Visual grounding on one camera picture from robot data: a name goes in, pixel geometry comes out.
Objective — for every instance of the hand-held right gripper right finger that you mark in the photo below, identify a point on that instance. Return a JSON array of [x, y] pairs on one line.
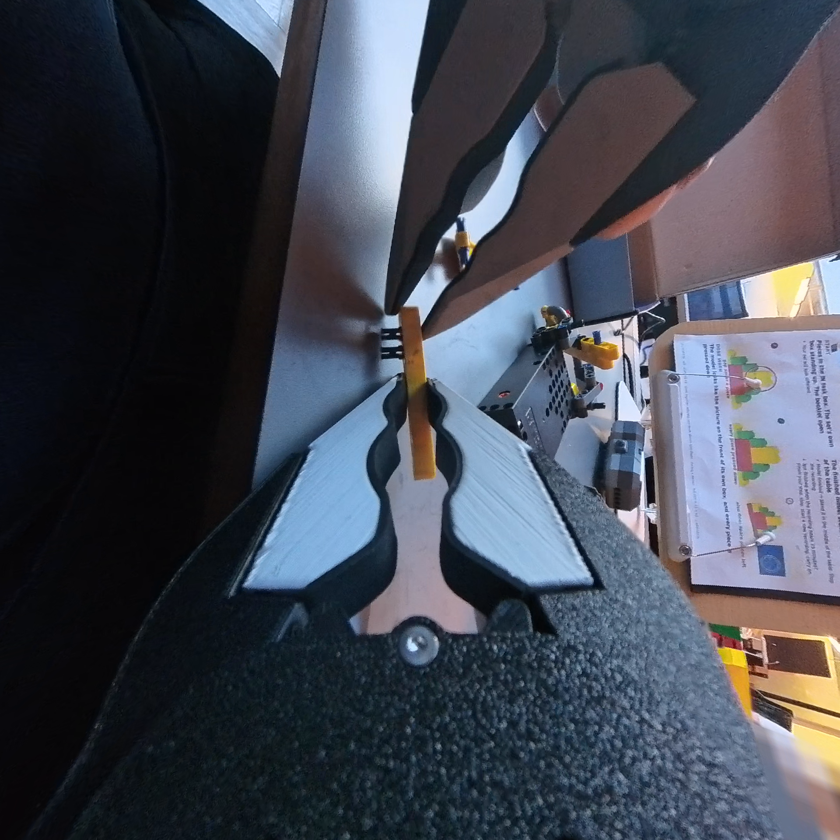
[[512, 512]]

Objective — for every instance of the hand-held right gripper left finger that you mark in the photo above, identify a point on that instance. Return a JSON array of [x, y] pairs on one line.
[[315, 512]]

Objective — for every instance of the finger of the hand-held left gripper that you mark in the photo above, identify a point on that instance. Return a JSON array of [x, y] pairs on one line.
[[577, 170], [459, 131]]

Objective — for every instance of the yellow perforated beam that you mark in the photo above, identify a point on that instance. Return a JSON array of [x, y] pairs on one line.
[[420, 426]]

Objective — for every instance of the person's left hand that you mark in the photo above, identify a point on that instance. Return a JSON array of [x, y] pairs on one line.
[[649, 213]]

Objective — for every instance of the yellow scoop piece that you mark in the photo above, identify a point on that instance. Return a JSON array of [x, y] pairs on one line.
[[463, 239]]

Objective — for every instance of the black perforated brick model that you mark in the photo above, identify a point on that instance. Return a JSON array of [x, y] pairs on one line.
[[538, 387]]

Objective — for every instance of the dark blue cardboard box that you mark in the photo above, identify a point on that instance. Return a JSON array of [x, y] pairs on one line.
[[754, 197]]

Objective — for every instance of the wooden display board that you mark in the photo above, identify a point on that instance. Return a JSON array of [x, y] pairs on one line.
[[659, 348]]

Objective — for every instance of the printed instruction sheet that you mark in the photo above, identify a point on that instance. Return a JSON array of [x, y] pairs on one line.
[[754, 459]]

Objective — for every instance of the person's dark clothed body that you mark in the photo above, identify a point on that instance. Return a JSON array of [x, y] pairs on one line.
[[98, 328]]

